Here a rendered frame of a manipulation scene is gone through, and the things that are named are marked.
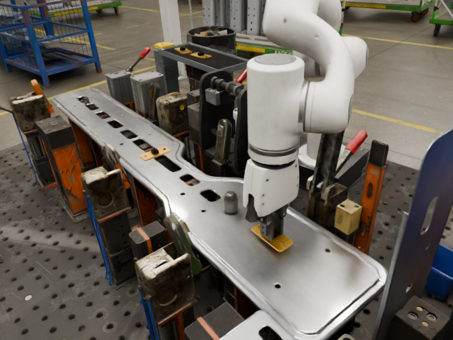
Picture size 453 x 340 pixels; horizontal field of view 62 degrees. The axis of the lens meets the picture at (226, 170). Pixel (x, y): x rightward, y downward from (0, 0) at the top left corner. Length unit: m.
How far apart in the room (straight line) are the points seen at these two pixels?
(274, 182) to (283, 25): 0.25
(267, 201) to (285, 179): 0.05
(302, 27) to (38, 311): 0.94
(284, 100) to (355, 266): 0.33
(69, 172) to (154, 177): 0.44
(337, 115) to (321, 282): 0.29
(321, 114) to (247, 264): 0.31
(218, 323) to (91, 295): 0.55
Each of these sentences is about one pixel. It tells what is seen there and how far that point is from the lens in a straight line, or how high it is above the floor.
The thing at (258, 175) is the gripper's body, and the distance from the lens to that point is 0.62.
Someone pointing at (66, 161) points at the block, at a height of 0.92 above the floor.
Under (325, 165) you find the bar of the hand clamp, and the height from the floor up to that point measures 1.11.
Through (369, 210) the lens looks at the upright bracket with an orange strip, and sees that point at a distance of 0.76.
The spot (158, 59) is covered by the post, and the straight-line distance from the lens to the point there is 1.57.
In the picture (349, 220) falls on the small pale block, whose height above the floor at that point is 1.05.
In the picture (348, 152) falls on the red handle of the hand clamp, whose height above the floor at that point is 1.12.
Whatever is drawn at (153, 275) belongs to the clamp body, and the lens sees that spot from 0.65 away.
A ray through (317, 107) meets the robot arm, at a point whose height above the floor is 1.30.
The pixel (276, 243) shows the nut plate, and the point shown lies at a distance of 0.73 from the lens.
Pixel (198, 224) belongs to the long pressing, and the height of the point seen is 1.00.
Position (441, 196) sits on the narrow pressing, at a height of 1.25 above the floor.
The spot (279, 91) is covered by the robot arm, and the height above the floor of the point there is 1.32.
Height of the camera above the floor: 1.51
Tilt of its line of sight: 32 degrees down
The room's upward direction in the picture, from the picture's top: 3 degrees counter-clockwise
